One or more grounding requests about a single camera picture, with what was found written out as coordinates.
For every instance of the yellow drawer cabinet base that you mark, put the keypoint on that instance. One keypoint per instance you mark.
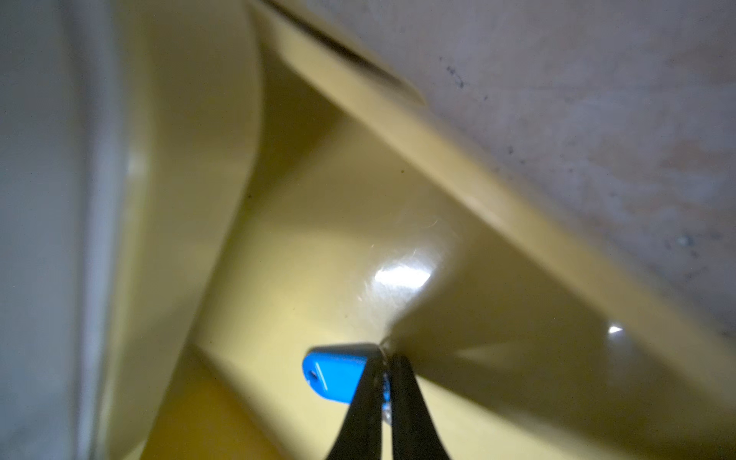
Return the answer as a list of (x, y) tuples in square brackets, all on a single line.
[(284, 193)]

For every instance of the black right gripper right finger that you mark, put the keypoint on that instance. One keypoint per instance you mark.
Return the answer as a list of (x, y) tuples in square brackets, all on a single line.
[(413, 432)]

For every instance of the blue tag key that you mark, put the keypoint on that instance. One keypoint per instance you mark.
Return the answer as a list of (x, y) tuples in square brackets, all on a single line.
[(334, 371)]

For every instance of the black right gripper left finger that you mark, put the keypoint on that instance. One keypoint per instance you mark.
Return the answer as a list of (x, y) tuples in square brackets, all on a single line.
[(361, 433)]

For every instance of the white drawer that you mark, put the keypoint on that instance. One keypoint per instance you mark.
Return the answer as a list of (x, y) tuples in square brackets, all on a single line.
[(64, 160)]

